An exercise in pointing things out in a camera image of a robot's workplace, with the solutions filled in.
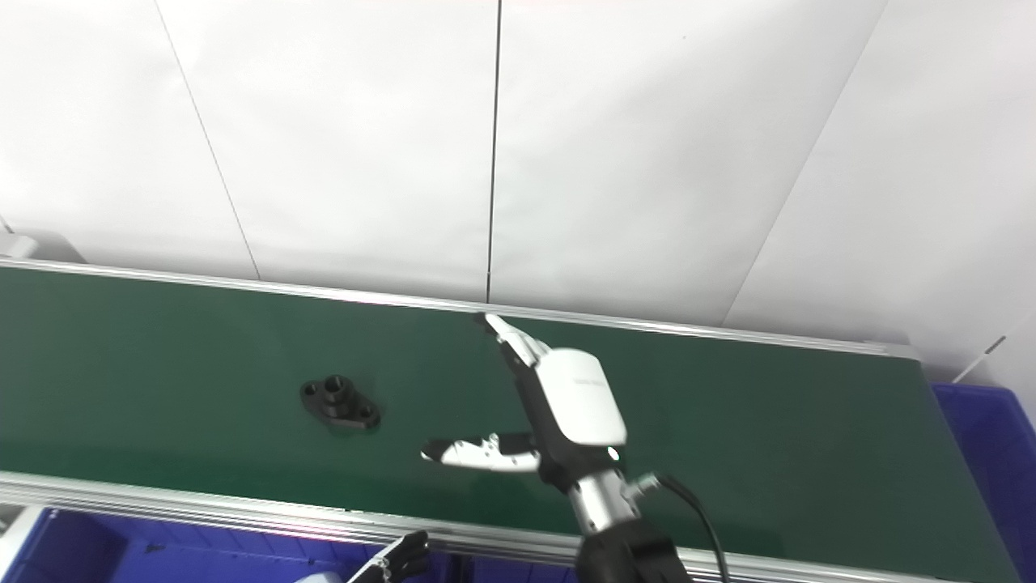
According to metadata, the blue plastic bin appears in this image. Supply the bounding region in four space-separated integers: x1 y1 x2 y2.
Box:
931 384 1036 583
0 506 454 583
453 554 580 583

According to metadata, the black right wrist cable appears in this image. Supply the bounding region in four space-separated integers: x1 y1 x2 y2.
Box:
627 473 734 583

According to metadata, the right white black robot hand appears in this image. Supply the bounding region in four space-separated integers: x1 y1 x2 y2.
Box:
420 313 629 492

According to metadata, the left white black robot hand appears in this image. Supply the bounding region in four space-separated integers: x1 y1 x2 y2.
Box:
295 530 432 583

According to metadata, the white conveyor support bracket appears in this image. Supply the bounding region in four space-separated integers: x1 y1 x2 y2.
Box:
0 505 43 561

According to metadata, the white thin rod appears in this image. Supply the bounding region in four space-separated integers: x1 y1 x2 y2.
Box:
953 330 1009 383

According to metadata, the aluminium conveyor side rail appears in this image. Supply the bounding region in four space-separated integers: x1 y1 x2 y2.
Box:
0 470 960 583
0 257 921 362

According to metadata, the green conveyor belt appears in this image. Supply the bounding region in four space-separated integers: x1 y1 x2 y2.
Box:
0 267 1022 583

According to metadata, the grey conveyor end housing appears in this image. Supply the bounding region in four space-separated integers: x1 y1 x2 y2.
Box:
0 219 86 265

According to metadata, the black flanged machine part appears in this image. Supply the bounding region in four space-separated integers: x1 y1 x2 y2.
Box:
299 373 382 433

